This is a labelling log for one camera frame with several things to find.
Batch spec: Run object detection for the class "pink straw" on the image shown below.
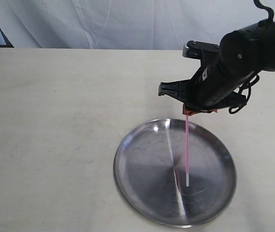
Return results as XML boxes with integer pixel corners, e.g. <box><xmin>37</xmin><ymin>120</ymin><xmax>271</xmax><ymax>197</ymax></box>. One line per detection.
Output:
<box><xmin>185</xmin><ymin>115</ymin><xmax>189</xmax><ymax>187</ymax></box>

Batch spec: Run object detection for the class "white backdrop cloth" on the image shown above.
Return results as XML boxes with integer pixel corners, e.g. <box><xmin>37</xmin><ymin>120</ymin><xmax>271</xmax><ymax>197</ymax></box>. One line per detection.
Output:
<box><xmin>0</xmin><ymin>0</ymin><xmax>268</xmax><ymax>50</ymax></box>

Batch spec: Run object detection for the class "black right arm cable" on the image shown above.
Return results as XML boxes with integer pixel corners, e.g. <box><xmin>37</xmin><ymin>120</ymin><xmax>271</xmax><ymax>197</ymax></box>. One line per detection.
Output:
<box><xmin>228</xmin><ymin>0</ymin><xmax>275</xmax><ymax>115</ymax></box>

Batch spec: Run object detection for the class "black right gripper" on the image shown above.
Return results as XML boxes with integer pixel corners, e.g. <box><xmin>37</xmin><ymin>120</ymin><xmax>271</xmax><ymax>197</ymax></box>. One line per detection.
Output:
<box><xmin>158</xmin><ymin>62</ymin><xmax>247</xmax><ymax>115</ymax></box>

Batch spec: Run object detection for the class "round metal plate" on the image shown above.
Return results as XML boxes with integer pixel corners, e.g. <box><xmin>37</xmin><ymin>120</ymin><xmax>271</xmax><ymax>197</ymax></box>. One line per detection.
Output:
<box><xmin>113</xmin><ymin>119</ymin><xmax>237</xmax><ymax>228</ymax></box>

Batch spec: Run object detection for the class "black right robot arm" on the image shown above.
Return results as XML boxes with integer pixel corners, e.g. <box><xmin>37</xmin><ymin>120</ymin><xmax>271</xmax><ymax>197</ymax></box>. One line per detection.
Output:
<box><xmin>158</xmin><ymin>20</ymin><xmax>275</xmax><ymax>116</ymax></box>

